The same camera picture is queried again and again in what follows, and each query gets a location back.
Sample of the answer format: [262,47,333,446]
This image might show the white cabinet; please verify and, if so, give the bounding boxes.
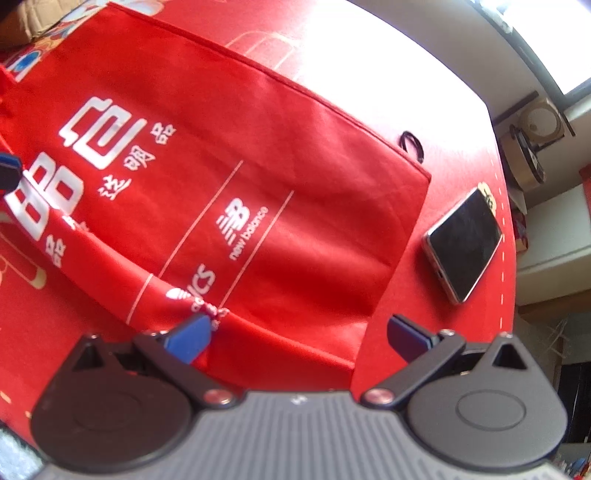
[512,182,591,320]

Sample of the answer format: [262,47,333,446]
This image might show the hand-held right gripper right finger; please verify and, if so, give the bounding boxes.
[362,314,532,409]

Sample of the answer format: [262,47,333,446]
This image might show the black hair tie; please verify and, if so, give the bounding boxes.
[400,131,426,164]

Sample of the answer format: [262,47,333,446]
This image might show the brown cardboard box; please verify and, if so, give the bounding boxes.
[9,0,112,47]

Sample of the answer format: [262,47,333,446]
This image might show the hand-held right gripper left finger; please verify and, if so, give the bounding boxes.
[69,313,234,408]

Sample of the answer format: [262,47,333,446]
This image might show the smartphone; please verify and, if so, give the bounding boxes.
[422,186,504,306]

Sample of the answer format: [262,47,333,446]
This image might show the red shopping bag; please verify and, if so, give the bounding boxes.
[0,0,433,403]

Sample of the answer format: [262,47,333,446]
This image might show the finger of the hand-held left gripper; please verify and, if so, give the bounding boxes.
[0,152,25,195]

